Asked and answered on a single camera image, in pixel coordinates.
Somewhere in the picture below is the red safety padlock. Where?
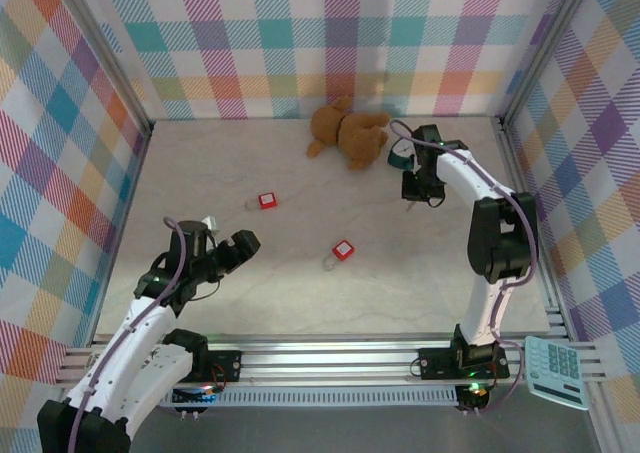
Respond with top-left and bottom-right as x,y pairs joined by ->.
244,191 -> 279,212
322,240 -> 355,273

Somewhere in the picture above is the teal alarm clock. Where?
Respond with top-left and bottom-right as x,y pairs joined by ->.
387,136 -> 417,170

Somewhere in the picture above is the brown teddy bear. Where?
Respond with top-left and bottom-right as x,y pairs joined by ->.
305,95 -> 392,172

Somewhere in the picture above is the light blue calculator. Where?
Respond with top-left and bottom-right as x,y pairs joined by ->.
522,335 -> 594,412

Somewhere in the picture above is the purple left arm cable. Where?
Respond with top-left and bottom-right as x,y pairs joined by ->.
68,216 -> 189,453

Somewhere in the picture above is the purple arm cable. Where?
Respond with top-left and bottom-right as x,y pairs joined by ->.
68,216 -> 189,453
389,119 -> 539,417

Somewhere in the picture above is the thin black camera cable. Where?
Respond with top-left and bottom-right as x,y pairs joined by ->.
192,272 -> 225,303

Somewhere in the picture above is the aluminium side rail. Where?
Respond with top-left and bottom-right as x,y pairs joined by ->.
492,117 -> 574,344
87,120 -> 154,349

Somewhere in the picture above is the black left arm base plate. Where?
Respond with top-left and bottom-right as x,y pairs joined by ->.
202,350 -> 245,383

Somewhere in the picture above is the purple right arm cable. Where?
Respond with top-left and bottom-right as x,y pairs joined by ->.
389,119 -> 539,417

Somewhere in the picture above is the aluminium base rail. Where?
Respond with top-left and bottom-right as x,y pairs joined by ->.
57,340 -> 601,389

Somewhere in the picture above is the white slotted cable duct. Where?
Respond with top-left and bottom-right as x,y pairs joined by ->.
107,388 -> 464,408

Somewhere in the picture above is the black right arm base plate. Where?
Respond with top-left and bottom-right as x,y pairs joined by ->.
418,346 -> 510,380

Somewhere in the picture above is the aluminium frame post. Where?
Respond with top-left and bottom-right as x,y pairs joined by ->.
47,0 -> 154,139
494,0 -> 601,129

